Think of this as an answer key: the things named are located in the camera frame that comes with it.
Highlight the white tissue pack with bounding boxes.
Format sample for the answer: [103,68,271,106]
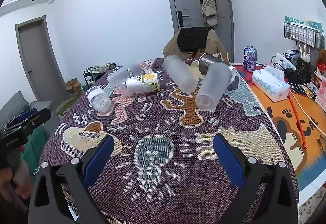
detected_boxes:
[252,64,291,102]

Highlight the white cable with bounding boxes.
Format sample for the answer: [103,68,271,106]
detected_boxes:
[290,90,326,136]

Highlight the chair with tan jacket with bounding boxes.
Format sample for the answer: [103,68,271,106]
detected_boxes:
[163,28,230,64]

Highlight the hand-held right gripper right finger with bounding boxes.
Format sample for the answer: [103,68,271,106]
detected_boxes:
[212,133,300,224]

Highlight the shoe rack with shoes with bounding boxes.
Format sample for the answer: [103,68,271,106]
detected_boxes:
[83,62,118,90]

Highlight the small clear white-capped bottle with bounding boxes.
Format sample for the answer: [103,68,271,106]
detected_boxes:
[86,86,112,112]

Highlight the green floor mat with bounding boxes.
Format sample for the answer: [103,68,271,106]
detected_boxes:
[55,99,77,115]

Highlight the yellow label plastic bottle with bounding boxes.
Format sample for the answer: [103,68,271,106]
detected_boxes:
[120,73,161,96]

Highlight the cardboard box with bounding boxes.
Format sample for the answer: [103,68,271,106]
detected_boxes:
[65,78,83,98]

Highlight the brown plush toy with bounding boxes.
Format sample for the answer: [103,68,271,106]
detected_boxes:
[316,48,326,72]

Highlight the person's left hand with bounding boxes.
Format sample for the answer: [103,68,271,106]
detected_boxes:
[0,145,35,205]

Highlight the printed woven blanket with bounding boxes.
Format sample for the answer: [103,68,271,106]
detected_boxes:
[38,57,300,224]

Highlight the grey room door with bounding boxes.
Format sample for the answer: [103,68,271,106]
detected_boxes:
[15,15,71,105]

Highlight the purple drink can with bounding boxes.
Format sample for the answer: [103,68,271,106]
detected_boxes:
[243,46,258,72]

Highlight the small white cup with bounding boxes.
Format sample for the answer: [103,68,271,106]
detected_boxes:
[228,64,237,84]

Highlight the black wire wall shelf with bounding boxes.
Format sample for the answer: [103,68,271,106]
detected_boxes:
[283,22,325,51]

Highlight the grey sofa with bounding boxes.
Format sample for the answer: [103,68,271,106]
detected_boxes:
[0,90,61,136]

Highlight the green garment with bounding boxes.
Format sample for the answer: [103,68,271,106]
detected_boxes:
[20,126,49,182]

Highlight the pink box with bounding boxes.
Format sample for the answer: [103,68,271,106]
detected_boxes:
[314,77,326,110]

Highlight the orange cat mat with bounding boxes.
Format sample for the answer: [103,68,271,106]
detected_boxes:
[244,68,326,192]

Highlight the black cloth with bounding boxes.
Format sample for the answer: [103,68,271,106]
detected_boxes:
[177,27,212,54]

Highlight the white power strip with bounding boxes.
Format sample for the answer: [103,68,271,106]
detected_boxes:
[271,53,294,69]

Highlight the black door lock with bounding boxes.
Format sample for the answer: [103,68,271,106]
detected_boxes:
[177,10,190,28]

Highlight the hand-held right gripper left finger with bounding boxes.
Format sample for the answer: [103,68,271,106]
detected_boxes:
[28,134,115,224]

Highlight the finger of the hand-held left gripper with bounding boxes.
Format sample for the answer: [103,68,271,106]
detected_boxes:
[5,108,52,138]
[3,108,39,130]

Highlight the dark metallic cup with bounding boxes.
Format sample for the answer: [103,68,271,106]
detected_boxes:
[198,53,230,76]

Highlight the black mesh basket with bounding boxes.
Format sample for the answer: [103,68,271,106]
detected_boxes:
[295,57,319,86]

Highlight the orange stick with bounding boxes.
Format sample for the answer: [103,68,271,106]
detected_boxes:
[287,93,308,149]

